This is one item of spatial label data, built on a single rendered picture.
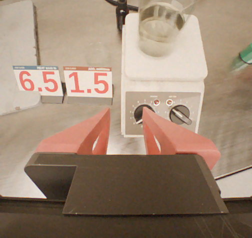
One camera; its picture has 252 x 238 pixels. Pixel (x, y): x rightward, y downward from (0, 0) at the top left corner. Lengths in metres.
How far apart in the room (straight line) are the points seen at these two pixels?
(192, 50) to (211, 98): 0.12
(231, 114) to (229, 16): 0.26
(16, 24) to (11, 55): 0.09
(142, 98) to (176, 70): 0.06
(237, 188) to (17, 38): 0.55
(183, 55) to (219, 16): 0.26
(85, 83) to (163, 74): 0.15
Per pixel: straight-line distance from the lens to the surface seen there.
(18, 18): 0.47
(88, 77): 0.27
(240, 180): 0.33
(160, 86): 0.21
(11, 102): 0.35
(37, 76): 0.31
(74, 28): 0.39
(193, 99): 0.23
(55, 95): 0.30
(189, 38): 0.25
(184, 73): 0.21
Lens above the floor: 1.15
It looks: 76 degrees down
